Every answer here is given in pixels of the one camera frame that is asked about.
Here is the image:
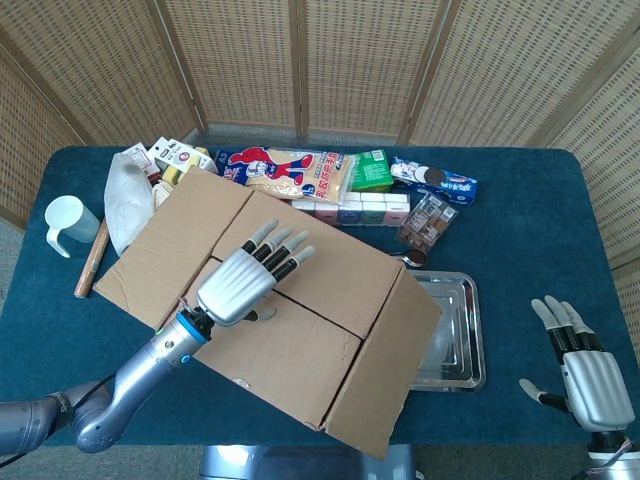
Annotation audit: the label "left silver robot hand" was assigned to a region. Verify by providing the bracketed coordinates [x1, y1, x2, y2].
[195, 218, 316, 327]

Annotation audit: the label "yellow sponges with card label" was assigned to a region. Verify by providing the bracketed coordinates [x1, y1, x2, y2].
[152, 137, 219, 184]

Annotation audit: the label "clear plastic snack package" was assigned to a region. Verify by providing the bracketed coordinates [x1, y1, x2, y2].
[397, 192, 459, 251]

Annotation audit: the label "white plastic bag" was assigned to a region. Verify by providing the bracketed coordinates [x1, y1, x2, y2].
[103, 152, 154, 257]

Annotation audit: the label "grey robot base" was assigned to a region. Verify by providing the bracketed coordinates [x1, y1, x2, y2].
[199, 444, 419, 480]

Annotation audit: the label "brown cardboard box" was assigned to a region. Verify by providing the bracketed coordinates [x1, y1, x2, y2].
[93, 167, 443, 461]

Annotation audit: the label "stainless steel tray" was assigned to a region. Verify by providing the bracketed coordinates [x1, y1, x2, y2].
[407, 269, 487, 394]

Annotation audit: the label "beige plastic container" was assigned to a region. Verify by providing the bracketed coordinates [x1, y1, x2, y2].
[149, 180, 176, 209]

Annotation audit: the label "white plastic pitcher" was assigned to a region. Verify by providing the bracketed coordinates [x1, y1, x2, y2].
[44, 194, 101, 259]

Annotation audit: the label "blue cartoon snack bag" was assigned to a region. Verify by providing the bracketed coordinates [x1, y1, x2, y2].
[214, 145, 354, 205]

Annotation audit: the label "green sponge pack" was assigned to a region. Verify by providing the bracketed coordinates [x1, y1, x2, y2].
[347, 148, 395, 194]

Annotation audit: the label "small red white carton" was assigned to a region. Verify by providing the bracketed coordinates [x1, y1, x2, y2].
[122, 143, 162, 184]

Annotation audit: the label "woven bamboo folding screen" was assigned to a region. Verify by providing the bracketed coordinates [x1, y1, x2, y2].
[0, 0, 640, 351]

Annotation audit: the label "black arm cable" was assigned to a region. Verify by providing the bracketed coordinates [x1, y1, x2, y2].
[0, 372, 116, 464]

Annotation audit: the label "blue cookie package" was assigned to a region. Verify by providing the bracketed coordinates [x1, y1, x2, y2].
[389, 156, 479, 206]

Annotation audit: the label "pastel tissue packs bundle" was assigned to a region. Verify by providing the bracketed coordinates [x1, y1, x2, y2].
[291, 192, 411, 227]

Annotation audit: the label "blue tablecloth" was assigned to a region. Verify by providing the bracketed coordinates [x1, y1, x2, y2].
[0, 144, 640, 446]

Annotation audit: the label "wooden rolling pin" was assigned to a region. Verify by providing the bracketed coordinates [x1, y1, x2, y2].
[73, 217, 110, 300]

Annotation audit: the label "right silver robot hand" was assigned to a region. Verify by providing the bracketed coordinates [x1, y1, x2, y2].
[518, 294, 635, 431]

